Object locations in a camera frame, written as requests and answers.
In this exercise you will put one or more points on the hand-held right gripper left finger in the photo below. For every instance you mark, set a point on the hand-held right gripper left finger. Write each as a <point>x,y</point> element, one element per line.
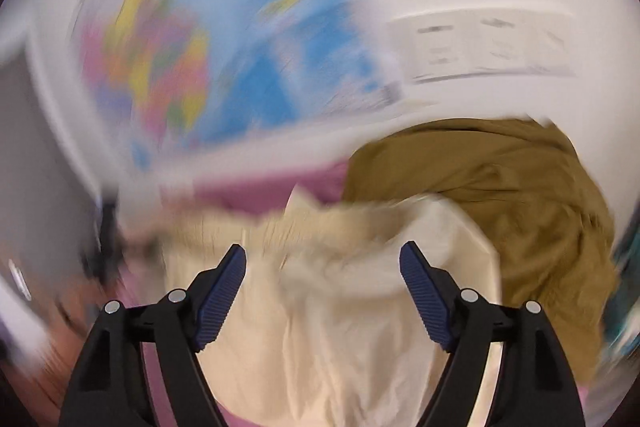
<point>220,292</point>

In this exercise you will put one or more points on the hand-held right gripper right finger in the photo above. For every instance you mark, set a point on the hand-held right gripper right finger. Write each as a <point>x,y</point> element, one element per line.
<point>425,294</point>

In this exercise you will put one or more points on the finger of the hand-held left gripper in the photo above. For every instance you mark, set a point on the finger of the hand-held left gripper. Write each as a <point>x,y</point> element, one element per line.
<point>104,237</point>

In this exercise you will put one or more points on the cream garment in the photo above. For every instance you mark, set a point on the cream garment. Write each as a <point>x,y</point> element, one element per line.
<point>350,357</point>

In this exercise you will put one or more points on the pink bed sheet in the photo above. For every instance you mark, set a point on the pink bed sheet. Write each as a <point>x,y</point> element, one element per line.
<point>320,189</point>

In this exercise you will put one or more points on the olive brown garment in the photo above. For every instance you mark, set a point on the olive brown garment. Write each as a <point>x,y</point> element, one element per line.
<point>525,187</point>

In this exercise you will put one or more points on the teal plastic basket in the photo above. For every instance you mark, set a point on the teal plastic basket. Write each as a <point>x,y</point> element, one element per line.
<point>622,302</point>

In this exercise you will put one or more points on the white wall socket panel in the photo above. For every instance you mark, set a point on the white wall socket panel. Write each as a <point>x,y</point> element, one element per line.
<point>480,44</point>

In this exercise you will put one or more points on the colourful wall map poster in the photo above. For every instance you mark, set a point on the colourful wall map poster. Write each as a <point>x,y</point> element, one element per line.
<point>300,32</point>

